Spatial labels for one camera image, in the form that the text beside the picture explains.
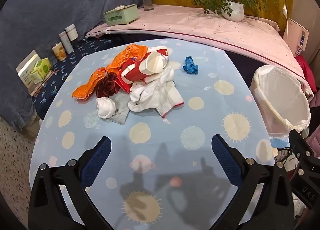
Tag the grey-blue blanket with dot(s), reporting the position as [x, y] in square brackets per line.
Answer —
[50, 7]

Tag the white cup with grey lid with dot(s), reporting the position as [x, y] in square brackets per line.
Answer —
[72, 32]

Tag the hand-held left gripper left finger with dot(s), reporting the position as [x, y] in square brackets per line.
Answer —
[98, 160]

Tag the orange plastic bag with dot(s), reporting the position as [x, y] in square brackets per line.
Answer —
[132, 52]

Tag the white rag with red edge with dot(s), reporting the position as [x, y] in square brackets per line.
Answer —
[170, 97]

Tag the blue planet print tablecloth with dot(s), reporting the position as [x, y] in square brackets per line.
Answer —
[175, 115]

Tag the white card box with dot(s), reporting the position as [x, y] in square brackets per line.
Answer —
[25, 65]

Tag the pink blanket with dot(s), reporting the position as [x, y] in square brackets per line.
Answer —
[200, 25]

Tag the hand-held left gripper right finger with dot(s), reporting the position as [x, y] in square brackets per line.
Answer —
[225, 157]

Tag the light blue plastic bag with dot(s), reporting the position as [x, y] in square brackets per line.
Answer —
[280, 142]

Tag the red cloth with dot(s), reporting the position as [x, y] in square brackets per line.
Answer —
[305, 67]

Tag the navy patterned cloth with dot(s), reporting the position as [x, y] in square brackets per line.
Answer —
[75, 55]

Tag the dark red wrapper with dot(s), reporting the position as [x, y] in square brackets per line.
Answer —
[106, 85]

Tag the trash bin with white liner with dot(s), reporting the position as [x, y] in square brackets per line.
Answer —
[282, 100]

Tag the white tissue ball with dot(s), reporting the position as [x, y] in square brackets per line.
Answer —
[105, 107]

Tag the blue measuring tape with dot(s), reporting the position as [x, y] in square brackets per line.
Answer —
[190, 66]

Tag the green tissue pack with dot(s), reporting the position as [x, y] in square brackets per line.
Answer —
[40, 70]

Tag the white appliance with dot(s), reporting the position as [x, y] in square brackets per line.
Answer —
[295, 32]

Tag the brown thin book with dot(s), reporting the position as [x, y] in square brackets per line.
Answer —
[41, 87]

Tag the white slim bottle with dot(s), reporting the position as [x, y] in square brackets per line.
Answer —
[66, 42]

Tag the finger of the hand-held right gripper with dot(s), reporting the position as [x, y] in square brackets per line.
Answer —
[297, 140]

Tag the grey-green cloth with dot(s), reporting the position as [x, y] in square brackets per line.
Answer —
[121, 112]

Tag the green tissue box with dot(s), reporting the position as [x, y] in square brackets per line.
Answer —
[122, 15]

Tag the yellow patterned cup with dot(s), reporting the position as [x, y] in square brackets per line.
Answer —
[59, 51]

